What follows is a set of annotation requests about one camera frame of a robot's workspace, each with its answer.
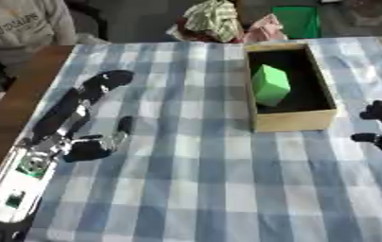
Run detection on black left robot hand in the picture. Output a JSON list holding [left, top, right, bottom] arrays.
[[28, 69, 137, 164]]

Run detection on tan cardboard box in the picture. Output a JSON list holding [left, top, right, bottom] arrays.
[[242, 43, 340, 133]]

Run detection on person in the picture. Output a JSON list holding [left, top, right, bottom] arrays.
[[0, 0, 78, 95]]

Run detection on green block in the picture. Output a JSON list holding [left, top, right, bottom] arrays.
[[251, 63, 292, 108]]

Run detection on green bin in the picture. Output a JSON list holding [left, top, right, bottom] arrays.
[[270, 5, 322, 40]]

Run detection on pink bag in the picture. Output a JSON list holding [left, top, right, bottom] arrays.
[[240, 13, 289, 44]]

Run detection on green white striped cloth bundle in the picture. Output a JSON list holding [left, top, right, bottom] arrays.
[[165, 0, 244, 43]]

